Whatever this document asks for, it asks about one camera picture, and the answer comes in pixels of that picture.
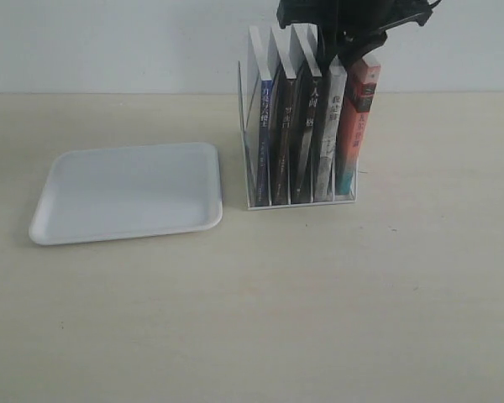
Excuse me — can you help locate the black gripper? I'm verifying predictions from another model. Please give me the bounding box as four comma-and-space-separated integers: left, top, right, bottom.
276, 0, 433, 67

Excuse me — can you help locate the dark blue book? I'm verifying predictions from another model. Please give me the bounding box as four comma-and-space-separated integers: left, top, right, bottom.
248, 24, 275, 207

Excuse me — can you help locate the orange red book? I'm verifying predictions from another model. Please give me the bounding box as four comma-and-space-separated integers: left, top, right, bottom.
334, 54, 381, 197

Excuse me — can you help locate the dark brown book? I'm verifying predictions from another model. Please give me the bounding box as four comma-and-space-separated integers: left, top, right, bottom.
271, 27, 297, 206

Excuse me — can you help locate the grey white book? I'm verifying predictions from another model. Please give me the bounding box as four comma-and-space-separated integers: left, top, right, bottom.
314, 57, 347, 202

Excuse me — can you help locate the black book white spine text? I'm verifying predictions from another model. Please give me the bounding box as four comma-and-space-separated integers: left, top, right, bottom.
290, 24, 325, 205

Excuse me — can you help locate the white plastic tray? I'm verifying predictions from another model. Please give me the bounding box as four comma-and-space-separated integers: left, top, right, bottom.
29, 142, 223, 246

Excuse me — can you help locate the white wire book rack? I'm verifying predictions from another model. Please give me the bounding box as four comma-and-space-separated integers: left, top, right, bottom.
237, 61, 359, 211

